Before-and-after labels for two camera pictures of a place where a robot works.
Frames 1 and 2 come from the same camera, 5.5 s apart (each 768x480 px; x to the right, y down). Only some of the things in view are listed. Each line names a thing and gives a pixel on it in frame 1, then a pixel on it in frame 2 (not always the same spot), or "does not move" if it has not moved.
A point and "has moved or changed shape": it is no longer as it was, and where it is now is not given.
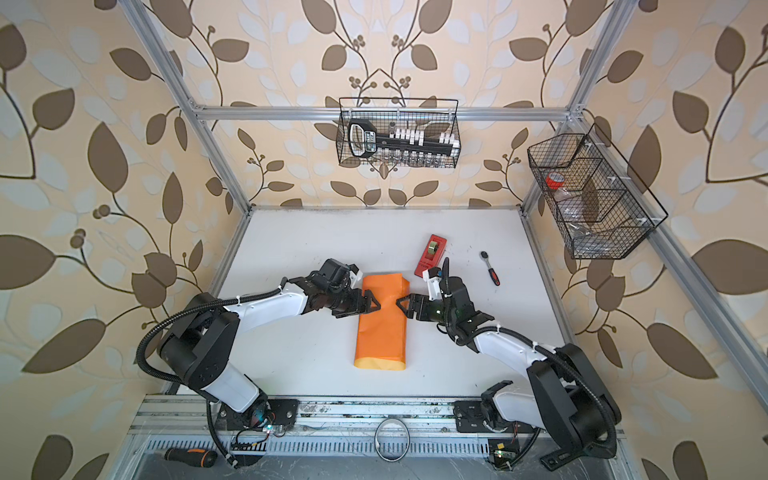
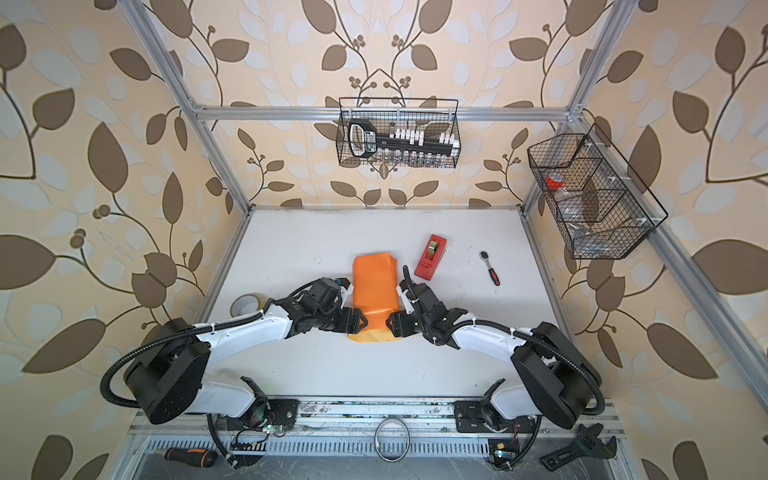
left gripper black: [360, 307] -> [357, 326]
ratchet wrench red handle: [494, 276] does not move
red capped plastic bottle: [555, 180] does not move
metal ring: [376, 440] does not move
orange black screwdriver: [203, 458] does not move
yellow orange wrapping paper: [381, 335] has moved or changed shape
